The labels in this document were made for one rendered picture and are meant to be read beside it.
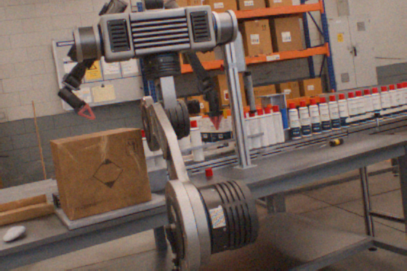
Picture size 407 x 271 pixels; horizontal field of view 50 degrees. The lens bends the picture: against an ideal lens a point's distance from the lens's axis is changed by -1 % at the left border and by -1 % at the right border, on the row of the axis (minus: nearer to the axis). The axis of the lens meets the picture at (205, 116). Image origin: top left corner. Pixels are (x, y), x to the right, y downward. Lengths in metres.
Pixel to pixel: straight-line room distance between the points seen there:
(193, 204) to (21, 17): 5.85
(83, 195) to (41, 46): 5.19
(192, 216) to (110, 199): 0.59
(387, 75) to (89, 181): 7.33
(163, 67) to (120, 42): 0.17
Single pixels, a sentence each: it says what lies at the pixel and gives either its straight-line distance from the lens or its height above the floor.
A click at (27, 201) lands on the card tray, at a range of 2.10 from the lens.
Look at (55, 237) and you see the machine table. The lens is 1.54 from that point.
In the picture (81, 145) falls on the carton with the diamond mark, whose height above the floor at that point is 1.10.
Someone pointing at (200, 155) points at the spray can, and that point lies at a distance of 2.15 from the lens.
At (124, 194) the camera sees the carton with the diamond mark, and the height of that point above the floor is 0.90.
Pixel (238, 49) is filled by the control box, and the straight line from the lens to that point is 2.10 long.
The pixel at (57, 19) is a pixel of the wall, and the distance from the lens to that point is 6.70.
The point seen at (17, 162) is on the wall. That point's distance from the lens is 6.67.
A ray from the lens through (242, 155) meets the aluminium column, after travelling 2.09.
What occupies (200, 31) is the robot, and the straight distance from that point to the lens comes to 1.58.
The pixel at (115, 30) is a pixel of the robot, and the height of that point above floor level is 1.47.
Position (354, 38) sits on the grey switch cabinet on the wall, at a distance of 7.66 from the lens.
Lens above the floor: 1.22
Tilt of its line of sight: 3 degrees down
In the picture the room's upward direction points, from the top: 8 degrees counter-clockwise
